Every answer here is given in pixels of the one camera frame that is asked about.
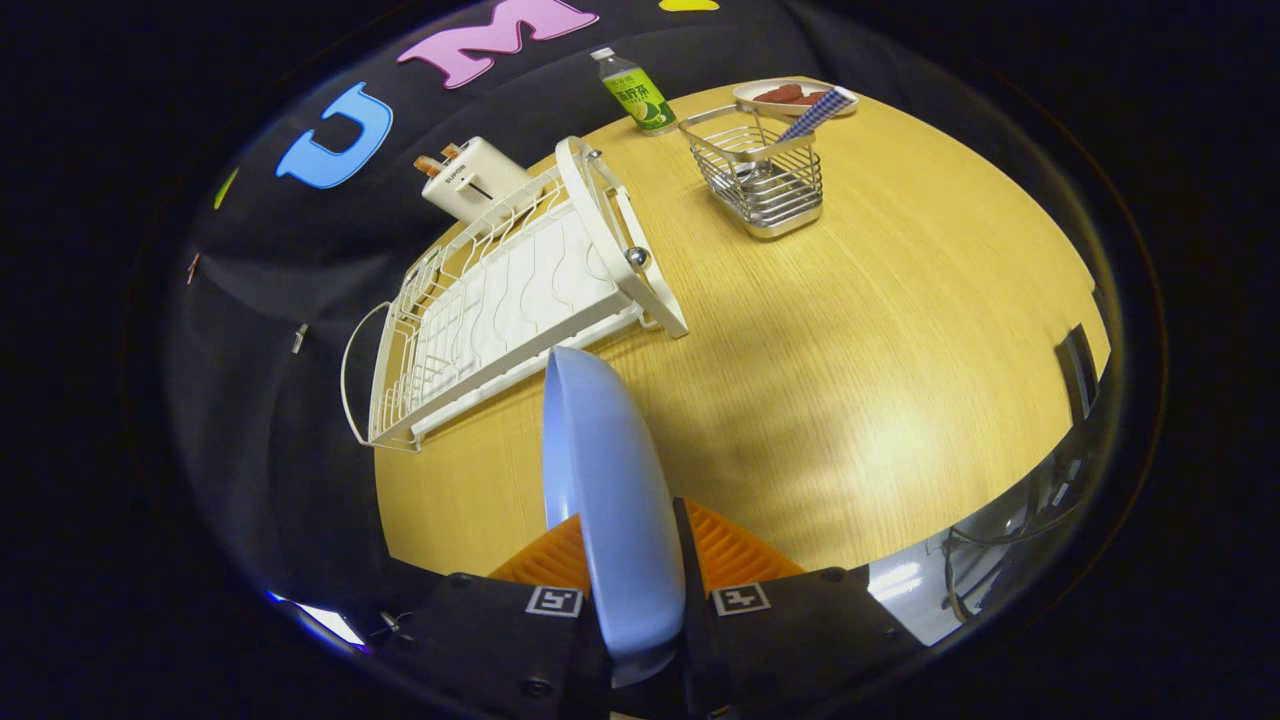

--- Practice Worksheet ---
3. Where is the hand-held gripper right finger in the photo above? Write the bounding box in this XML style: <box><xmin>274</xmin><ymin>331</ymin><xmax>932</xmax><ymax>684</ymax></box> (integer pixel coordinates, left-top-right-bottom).
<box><xmin>670</xmin><ymin>496</ymin><xmax>926</xmax><ymax>720</ymax></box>

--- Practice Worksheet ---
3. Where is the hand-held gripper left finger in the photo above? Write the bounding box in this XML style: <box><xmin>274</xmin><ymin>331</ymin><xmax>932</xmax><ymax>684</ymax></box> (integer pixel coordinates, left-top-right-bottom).
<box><xmin>385</xmin><ymin>513</ymin><xmax>613</xmax><ymax>720</ymax></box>

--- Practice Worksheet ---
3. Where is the blue plate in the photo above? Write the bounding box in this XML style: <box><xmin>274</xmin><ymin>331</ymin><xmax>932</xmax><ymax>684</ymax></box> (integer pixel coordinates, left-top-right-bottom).
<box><xmin>541</xmin><ymin>345</ymin><xmax>689</xmax><ymax>689</ymax></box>

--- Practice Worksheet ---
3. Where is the white wire dish rack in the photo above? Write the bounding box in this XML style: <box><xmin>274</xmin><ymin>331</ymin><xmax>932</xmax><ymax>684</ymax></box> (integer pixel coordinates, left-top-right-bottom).
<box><xmin>340</xmin><ymin>135</ymin><xmax>691</xmax><ymax>453</ymax></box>

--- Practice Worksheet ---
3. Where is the metal wire basket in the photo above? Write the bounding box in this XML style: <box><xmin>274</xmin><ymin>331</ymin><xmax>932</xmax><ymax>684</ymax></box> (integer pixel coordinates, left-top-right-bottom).
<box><xmin>678</xmin><ymin>100</ymin><xmax>827</xmax><ymax>239</ymax></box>

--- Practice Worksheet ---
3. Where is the spoon with checked handle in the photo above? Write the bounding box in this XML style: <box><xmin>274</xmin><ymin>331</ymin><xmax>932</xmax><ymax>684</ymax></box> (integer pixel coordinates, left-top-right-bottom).
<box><xmin>740</xmin><ymin>85</ymin><xmax>859</xmax><ymax>191</ymax></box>

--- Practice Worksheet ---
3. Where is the white oval dish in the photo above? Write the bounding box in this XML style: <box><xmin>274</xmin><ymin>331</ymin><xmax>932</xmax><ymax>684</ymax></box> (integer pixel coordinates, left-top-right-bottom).
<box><xmin>732</xmin><ymin>78</ymin><xmax>859</xmax><ymax>118</ymax></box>

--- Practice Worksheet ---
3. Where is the white toaster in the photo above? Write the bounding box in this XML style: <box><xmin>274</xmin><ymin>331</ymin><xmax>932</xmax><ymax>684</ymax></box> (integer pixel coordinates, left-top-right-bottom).
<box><xmin>420</xmin><ymin>136</ymin><xmax>531</xmax><ymax>223</ymax></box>

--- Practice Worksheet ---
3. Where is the black backdrop cloth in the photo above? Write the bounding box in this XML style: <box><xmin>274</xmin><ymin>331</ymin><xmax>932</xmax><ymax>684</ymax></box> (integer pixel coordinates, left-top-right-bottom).
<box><xmin>165</xmin><ymin>0</ymin><xmax>1061</xmax><ymax>621</ymax></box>

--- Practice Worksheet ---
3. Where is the green label drink bottle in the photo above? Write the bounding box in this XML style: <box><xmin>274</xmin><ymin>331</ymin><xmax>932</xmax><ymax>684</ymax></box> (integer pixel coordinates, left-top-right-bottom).
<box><xmin>590</xmin><ymin>46</ymin><xmax>679</xmax><ymax>136</ymax></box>

